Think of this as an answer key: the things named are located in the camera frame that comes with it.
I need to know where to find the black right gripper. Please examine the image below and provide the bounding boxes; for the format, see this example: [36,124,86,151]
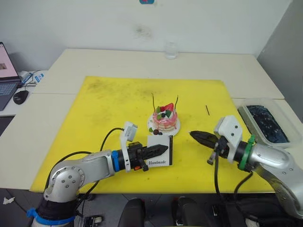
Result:
[189,130,232,165]

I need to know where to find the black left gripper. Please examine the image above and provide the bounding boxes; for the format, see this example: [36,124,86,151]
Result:
[127,141,169,172]

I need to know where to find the white Handmade matchbox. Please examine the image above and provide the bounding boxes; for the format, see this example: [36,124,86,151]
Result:
[146,135,174,167]

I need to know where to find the pink toy fruit cake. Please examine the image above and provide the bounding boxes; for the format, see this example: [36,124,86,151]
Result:
[152,103,178,133]

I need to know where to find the yellow foam mat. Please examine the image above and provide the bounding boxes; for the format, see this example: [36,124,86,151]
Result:
[29,75,276,194]

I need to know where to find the clear plastic container dark contents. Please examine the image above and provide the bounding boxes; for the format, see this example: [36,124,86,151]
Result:
[237,97,303,149]

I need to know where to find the dark rounded shape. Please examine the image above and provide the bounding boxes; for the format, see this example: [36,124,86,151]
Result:
[117,198,146,227]
[171,196,215,227]

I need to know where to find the clear water glass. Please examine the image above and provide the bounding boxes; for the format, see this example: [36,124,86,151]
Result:
[165,41,178,60]

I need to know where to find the black computer mouse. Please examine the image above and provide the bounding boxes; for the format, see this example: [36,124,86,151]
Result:
[13,90,29,105]

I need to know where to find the white charger with blue labels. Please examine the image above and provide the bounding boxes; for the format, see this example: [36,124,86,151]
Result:
[18,70,45,84]

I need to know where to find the open laptop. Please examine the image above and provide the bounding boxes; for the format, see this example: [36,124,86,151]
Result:
[0,42,22,112]

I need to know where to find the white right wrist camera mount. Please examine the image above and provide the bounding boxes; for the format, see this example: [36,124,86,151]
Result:
[214,115,243,164]

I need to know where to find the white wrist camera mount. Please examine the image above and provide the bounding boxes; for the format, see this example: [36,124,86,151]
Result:
[119,121,138,173]
[214,115,243,164]

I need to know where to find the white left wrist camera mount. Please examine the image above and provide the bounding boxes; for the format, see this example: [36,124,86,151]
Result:
[119,121,138,173]

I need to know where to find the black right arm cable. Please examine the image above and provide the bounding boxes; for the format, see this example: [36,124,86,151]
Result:
[214,151,254,197]

